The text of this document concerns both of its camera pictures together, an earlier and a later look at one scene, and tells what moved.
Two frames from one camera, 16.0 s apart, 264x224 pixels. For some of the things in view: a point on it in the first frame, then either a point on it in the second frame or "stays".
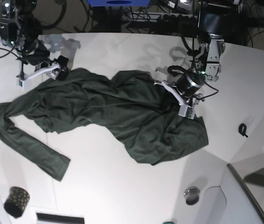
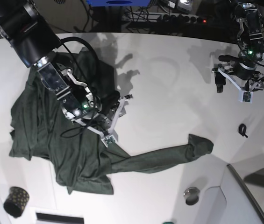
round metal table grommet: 191,195 stays
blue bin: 118,3 stays
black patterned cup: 16,201 stays
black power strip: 139,17 stays
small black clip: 242,129 stays
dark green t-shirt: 132,108 to 82,159
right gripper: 188,84 to 254,81
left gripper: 37,54 to 104,119
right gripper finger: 24,83 to 110,139
